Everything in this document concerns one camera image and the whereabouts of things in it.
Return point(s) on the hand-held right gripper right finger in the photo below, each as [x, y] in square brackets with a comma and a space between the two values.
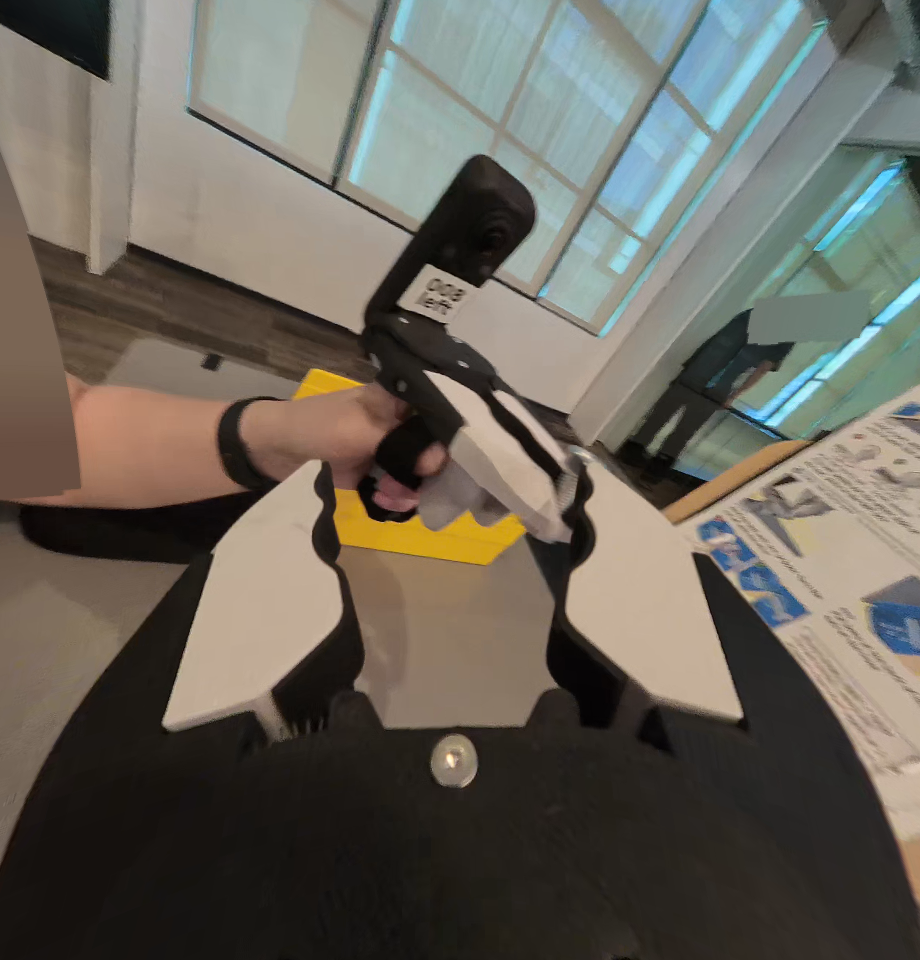
[647, 615]

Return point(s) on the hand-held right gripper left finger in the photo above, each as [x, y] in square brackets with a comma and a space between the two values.
[265, 600]

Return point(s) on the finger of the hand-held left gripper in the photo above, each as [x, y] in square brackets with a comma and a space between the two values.
[467, 405]
[520, 472]

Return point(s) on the steel hex bolt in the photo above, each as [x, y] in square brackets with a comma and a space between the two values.
[576, 456]

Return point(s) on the yellow plastic bin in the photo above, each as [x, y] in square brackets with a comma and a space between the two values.
[430, 536]

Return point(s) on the person's left hand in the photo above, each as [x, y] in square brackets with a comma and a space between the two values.
[325, 442]

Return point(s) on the instruction sheet on clipboard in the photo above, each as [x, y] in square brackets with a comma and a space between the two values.
[730, 480]

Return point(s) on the black wristband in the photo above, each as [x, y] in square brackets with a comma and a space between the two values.
[231, 442]

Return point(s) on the printed instruction sheet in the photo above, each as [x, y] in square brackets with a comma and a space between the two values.
[842, 562]

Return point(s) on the white framed window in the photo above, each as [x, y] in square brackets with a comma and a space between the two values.
[445, 112]

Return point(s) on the dark wall panel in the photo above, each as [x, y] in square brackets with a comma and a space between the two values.
[47, 30]

